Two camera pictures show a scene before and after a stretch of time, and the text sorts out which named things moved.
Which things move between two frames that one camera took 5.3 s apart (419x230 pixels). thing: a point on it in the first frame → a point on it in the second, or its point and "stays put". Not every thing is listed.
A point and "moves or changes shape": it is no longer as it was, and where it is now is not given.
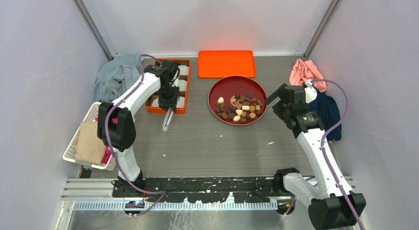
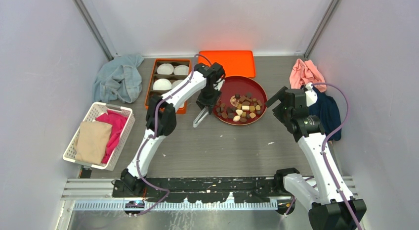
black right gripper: (277, 108) stays put
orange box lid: (217, 64) stays put
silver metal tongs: (169, 115) moves or changes shape
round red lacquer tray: (237, 100) stays put
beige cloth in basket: (89, 148) stays put
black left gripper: (172, 102) → (202, 102)
